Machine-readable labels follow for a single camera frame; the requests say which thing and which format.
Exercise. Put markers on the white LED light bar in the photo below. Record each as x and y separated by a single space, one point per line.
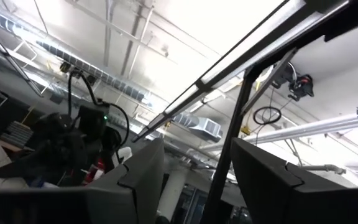
259 46

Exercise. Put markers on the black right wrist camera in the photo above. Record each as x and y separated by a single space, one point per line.
92 123

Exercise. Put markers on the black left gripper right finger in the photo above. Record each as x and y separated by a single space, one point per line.
275 193

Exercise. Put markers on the silver spiral duct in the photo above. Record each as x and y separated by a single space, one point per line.
120 85

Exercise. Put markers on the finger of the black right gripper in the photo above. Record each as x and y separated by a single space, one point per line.
23 166

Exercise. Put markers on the grey ceiling air vent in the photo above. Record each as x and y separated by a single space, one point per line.
207 127

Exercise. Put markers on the black overhead camera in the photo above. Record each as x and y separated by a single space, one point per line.
300 87

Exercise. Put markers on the black aluminium rig frame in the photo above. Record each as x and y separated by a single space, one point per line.
225 161

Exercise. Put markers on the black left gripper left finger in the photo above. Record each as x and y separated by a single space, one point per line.
141 180

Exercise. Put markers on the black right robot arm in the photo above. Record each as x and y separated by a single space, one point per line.
113 140

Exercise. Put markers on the white ceiling pipe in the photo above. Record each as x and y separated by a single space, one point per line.
322 126

